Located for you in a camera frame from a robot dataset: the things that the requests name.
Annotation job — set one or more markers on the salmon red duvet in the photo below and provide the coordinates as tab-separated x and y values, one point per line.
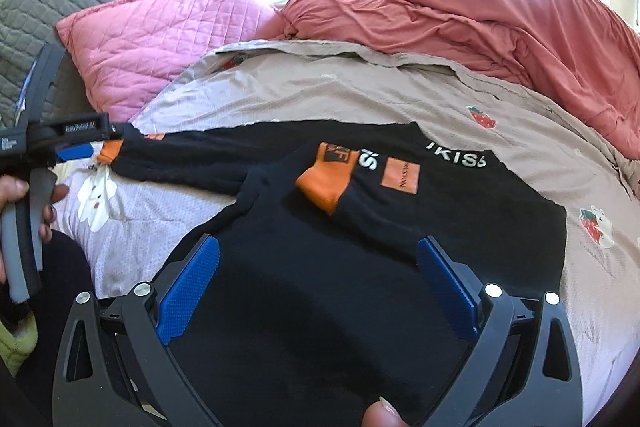
450	17

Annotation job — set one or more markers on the person's right hand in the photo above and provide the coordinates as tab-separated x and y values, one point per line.
382	414

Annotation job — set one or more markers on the yellow green cloth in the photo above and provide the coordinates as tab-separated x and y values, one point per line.
17	339

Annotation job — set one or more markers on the black sweater with orange patches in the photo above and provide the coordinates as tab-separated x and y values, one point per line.
310	287

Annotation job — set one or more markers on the pink quilted pillow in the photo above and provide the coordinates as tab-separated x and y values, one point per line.
165	32

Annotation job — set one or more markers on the beige strawberry print blanket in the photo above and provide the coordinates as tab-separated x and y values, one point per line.
350	92

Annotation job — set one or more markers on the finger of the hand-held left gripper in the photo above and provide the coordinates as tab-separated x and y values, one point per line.
75	153

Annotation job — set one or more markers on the person's left hand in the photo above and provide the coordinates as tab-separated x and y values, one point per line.
12	192

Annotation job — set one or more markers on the person's leg in dark trousers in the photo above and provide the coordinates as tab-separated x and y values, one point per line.
60	267

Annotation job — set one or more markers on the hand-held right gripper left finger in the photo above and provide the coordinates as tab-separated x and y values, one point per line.
190	292

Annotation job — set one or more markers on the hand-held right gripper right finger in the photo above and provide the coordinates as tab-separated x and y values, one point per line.
450	292

